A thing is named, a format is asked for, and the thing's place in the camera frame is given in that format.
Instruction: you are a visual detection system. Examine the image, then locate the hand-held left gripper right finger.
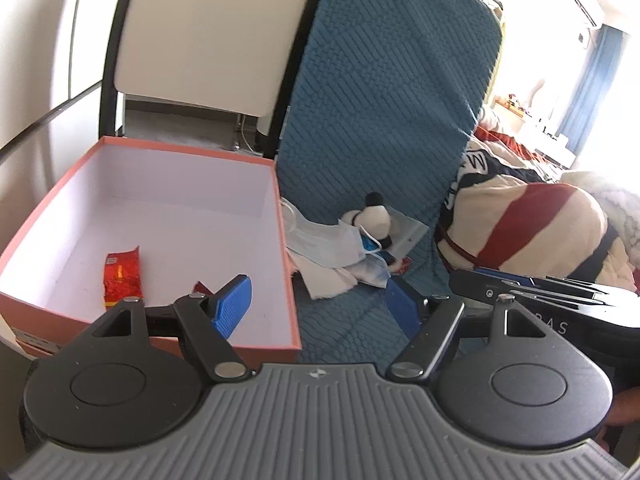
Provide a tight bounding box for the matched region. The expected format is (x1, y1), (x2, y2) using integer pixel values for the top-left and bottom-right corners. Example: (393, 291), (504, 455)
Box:
(386, 276), (551, 380)

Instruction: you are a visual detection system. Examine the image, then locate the panda plush toy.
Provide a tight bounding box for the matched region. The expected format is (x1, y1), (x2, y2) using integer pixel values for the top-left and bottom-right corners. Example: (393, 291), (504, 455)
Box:
(341, 191), (393, 250)

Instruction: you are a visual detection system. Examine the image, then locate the cream chair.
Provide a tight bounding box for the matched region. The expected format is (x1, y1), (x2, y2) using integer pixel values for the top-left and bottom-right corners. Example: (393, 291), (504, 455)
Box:
(97, 0), (331, 161)

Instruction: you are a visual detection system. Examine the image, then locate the blue quilted chair cover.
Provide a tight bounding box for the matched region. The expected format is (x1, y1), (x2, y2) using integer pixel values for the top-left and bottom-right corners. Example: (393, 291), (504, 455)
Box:
(275, 0), (503, 366)

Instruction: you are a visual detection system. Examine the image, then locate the blue plastic packet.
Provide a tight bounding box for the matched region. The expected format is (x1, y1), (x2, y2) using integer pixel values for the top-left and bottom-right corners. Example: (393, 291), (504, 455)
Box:
(350, 235), (401, 287)

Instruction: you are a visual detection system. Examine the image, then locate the orange cardboard box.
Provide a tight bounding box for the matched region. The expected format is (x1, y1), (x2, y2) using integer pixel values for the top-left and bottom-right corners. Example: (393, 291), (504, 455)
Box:
(0, 135), (303, 361)

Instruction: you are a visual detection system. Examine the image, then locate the white tissue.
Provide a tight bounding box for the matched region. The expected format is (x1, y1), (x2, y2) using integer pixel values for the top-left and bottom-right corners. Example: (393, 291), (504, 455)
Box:
(297, 259), (357, 301)

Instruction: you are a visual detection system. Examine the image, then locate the white fluffy blanket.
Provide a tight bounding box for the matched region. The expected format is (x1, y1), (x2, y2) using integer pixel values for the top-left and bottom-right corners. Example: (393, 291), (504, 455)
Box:
(560, 170), (640, 261)

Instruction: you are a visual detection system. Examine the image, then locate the red foil packet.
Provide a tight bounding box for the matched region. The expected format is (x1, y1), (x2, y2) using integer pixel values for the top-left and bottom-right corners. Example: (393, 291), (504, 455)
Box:
(103, 246), (146, 311)

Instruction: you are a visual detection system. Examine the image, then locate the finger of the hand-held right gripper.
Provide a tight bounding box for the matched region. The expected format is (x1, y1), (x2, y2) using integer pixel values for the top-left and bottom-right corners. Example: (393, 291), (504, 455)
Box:
(448, 268), (640, 308)

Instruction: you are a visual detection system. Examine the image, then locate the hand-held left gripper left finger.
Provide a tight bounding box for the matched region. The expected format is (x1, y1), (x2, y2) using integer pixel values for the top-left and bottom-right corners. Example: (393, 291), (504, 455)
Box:
(82, 275), (252, 381)

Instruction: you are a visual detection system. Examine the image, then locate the light blue face mask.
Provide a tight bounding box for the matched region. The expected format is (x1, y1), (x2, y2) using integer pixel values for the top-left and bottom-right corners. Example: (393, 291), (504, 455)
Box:
(287, 215), (368, 268)

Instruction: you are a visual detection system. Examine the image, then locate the white wardrobe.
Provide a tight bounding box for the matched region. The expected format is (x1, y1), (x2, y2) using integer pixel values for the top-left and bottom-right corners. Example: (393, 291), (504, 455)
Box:
(0, 0), (131, 171)

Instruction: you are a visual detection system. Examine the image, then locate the white cable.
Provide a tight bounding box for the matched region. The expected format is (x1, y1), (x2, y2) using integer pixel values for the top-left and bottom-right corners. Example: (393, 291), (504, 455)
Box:
(234, 114), (257, 154)

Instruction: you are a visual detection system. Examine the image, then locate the white desk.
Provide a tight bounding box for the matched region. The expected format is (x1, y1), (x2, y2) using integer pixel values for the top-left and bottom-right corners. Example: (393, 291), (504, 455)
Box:
(492, 95), (581, 171)

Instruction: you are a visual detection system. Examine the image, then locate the striped blanket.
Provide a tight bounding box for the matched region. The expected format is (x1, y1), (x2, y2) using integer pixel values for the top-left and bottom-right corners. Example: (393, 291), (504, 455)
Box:
(435, 122), (640, 291)

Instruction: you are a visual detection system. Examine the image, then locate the blue curtain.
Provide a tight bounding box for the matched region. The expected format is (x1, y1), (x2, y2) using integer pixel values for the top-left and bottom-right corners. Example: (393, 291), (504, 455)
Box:
(557, 25), (631, 156)

